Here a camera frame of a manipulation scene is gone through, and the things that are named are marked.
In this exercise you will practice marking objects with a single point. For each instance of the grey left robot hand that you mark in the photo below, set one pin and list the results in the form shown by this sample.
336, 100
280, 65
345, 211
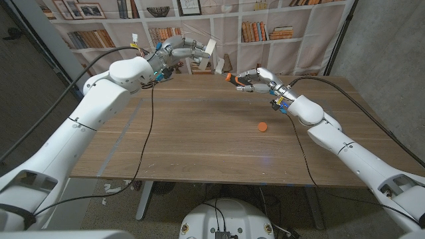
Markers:
179, 48

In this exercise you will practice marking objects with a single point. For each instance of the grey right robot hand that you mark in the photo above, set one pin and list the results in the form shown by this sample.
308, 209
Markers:
265, 79

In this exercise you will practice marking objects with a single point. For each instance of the black orange screwdriver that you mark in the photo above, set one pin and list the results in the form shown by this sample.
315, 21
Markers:
240, 80

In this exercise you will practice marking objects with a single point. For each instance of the cream masking tape roll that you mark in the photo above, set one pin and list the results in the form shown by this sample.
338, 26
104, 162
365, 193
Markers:
210, 46

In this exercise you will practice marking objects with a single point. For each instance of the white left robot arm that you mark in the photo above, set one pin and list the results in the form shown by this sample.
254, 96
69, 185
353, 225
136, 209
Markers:
83, 132

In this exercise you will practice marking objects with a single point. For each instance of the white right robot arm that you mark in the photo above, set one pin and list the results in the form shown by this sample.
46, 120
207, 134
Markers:
348, 152

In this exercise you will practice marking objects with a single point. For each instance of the printed bookshelf backdrop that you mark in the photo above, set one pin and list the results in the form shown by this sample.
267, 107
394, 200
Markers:
289, 49

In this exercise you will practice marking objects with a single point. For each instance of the small orange cap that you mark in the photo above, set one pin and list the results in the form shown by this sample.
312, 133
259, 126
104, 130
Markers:
262, 127

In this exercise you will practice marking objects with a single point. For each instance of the black backdrop stand pole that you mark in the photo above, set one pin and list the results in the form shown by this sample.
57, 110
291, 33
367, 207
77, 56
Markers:
338, 43

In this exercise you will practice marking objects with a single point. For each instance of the dark table leg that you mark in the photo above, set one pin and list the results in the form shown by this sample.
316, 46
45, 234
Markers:
313, 206

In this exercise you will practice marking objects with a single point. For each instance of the black round object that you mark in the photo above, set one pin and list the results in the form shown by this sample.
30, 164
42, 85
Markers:
163, 187

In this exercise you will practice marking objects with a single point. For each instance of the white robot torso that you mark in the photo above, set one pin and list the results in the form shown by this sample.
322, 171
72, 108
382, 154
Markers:
229, 215

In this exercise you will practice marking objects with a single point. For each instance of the white table leg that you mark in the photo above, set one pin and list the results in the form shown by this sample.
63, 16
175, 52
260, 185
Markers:
145, 199

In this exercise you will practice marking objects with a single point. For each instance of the white paper scrap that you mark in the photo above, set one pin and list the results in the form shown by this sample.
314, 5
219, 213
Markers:
114, 190

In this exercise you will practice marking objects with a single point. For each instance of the black hub box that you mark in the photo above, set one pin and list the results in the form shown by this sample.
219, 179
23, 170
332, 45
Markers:
224, 235

